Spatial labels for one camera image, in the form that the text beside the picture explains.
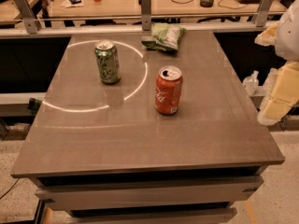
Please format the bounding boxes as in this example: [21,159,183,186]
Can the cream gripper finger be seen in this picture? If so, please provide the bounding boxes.
[257,62,299,126]
[254,22,278,47]

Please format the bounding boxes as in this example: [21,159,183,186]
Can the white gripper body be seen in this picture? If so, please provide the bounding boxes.
[275,4,299,61]

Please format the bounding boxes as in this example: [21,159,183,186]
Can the red coke can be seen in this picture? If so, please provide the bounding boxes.
[155,65,183,115]

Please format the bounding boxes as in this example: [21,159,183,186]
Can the green soda can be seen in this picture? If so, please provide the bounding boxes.
[94,40,121,84]

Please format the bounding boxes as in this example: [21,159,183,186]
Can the clear plastic bag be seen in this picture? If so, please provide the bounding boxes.
[242,71,259,96]

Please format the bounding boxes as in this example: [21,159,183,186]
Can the green chip bag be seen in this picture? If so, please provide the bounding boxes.
[141,23,186,51]

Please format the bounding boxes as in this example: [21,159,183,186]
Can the grey drawer cabinet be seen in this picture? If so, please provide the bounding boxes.
[36,170,263,224]

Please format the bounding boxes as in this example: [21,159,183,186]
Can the green bottle under table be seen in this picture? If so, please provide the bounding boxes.
[28,98,42,111]

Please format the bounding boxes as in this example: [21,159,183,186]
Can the grey metal bracket right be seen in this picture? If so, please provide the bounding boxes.
[253,0,274,27]

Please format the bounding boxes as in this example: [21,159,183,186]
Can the grey metal bracket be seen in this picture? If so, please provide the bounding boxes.
[14,0,41,35]
[140,0,151,31]
[253,0,274,27]

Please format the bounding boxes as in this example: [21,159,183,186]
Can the grey metal bracket middle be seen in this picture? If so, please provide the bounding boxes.
[140,0,151,31]

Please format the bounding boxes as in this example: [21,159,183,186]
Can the grey metal bracket left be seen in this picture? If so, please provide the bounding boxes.
[14,0,41,35]

